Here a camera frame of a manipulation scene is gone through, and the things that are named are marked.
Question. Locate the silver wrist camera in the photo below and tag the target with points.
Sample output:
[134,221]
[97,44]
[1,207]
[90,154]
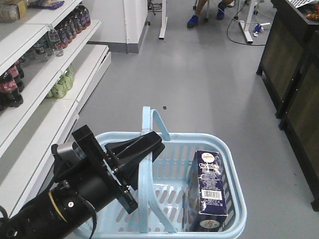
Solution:
[69,153]

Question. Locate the light blue plastic basket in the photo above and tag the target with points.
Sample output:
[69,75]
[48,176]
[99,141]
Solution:
[164,190]

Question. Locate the white store shelving unit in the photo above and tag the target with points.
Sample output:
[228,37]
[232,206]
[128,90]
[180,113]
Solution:
[28,132]

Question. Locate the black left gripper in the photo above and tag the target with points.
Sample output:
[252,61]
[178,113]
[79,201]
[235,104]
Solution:
[91,179]

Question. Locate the wooden black-framed display stand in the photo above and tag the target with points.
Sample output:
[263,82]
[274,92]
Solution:
[289,67]

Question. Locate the blue Chocofello cookie box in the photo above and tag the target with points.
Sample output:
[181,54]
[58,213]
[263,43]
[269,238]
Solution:
[204,203]

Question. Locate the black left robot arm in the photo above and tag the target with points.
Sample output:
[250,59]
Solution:
[55,212]

